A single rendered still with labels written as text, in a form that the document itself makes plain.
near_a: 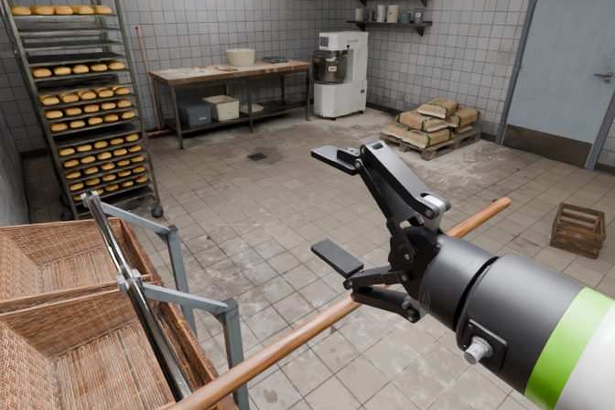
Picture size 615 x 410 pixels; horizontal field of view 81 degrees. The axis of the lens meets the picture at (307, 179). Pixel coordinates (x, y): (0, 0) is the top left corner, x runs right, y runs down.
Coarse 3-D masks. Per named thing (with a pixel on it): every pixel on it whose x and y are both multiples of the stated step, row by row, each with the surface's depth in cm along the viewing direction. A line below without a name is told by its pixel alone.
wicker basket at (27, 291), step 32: (32, 224) 161; (64, 224) 169; (0, 256) 139; (64, 256) 174; (96, 256) 178; (128, 256) 177; (0, 288) 124; (32, 288) 149; (64, 288) 157; (96, 288) 133
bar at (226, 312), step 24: (96, 192) 114; (96, 216) 101; (120, 216) 121; (168, 240) 134; (120, 264) 82; (120, 288) 78; (144, 288) 82; (144, 312) 69; (192, 312) 153; (216, 312) 98; (240, 336) 106; (168, 360) 60; (240, 360) 109; (168, 384) 57; (240, 408) 118
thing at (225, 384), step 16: (496, 208) 100; (464, 224) 92; (480, 224) 96; (336, 304) 67; (352, 304) 68; (320, 320) 64; (336, 320) 66; (288, 336) 61; (304, 336) 61; (256, 352) 58; (272, 352) 58; (288, 352) 59; (240, 368) 55; (256, 368) 56; (208, 384) 53; (224, 384) 53; (240, 384) 54; (192, 400) 51; (208, 400) 51
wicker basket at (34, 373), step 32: (0, 320) 111; (32, 320) 117; (64, 320) 123; (96, 320) 131; (128, 320) 139; (160, 320) 141; (0, 352) 100; (32, 352) 116; (64, 352) 128; (96, 352) 128; (128, 352) 128; (192, 352) 117; (0, 384) 91; (32, 384) 106; (64, 384) 118; (96, 384) 118; (128, 384) 118; (160, 384) 118; (192, 384) 118
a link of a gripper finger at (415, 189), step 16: (368, 144) 35; (384, 144) 36; (368, 160) 35; (384, 160) 34; (400, 160) 35; (384, 176) 34; (400, 176) 33; (416, 176) 34; (400, 192) 33; (416, 192) 32; (432, 192) 33; (416, 208) 32; (432, 208) 31; (448, 208) 32
